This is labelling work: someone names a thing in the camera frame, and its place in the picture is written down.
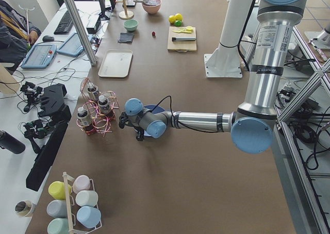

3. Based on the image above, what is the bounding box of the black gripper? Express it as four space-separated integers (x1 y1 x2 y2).
136 128 144 141

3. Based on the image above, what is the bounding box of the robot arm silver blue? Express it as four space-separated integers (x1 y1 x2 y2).
119 0 307 154

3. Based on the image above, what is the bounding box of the dark drink bottle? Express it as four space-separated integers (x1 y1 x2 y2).
87 82 100 101
98 95 111 114
77 107 92 127

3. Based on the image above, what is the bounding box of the pink cup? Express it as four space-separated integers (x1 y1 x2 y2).
72 175 91 194

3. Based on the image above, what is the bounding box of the cream rectangular tray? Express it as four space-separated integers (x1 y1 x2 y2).
98 49 133 78

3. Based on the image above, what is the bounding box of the white cup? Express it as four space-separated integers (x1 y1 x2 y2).
75 190 98 207

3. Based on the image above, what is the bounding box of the blue cup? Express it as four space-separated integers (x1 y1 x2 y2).
76 206 101 228

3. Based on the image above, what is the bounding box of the yellow cup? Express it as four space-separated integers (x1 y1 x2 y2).
48 181 65 200

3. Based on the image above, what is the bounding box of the dark grey cloth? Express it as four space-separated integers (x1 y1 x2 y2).
118 32 134 43

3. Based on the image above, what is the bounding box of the wooden cutting board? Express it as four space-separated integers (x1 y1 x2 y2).
167 26 197 52

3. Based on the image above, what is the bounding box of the grey cup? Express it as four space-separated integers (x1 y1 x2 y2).
46 199 67 218

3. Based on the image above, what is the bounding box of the green bowl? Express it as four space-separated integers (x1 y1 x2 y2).
123 19 139 31

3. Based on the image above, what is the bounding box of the blue teach pendant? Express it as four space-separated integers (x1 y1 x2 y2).
57 33 84 57
21 44 57 69

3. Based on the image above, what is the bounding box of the green lime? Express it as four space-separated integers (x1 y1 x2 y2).
174 20 182 27

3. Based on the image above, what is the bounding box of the wooden mug tree stand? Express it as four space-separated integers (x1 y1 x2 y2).
117 0 134 20

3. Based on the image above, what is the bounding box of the mint green cup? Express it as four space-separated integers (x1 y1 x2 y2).
47 218 69 234

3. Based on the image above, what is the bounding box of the pink bowl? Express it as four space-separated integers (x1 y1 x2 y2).
142 0 161 14

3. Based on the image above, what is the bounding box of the black water bottle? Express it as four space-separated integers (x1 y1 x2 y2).
1 130 25 154

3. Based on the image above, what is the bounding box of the black keyboard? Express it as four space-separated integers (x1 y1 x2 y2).
54 11 73 35

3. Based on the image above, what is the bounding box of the metal ice scoop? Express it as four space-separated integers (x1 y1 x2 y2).
134 0 159 6

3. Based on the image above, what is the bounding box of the black computer mouse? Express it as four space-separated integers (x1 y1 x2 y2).
42 35 55 42

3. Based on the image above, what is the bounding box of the seated person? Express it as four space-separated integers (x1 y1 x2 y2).
1 0 41 63

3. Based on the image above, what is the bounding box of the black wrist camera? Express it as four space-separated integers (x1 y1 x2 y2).
119 112 131 129

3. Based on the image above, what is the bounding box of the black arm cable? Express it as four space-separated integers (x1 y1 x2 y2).
150 95 222 133

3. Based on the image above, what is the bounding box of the copper wire bottle rack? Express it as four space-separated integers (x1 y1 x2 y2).
76 77 120 136

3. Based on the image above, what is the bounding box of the black handled knife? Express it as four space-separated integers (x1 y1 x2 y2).
171 37 196 42

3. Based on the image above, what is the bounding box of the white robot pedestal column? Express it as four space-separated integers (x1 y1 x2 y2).
204 0 256 78

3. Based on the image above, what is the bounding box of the aluminium frame post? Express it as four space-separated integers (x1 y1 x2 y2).
63 0 97 66

